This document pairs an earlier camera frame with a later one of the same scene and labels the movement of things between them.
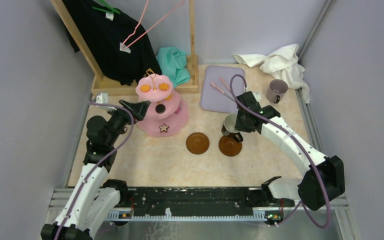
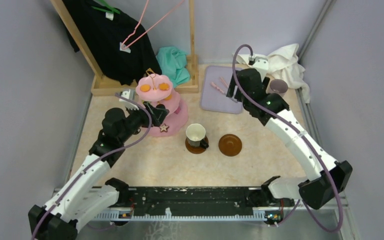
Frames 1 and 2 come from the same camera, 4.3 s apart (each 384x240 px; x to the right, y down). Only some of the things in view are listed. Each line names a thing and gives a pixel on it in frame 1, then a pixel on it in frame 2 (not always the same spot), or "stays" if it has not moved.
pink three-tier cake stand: [167, 113] stays
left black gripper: [138, 110] → [157, 115]
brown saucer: [197, 143] stays
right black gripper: [239, 127] → [265, 81]
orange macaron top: [164, 86] stays
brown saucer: [229, 146] stays
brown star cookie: [163, 128] stays
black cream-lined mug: [228, 125] → [195, 135]
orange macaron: [145, 88] stays
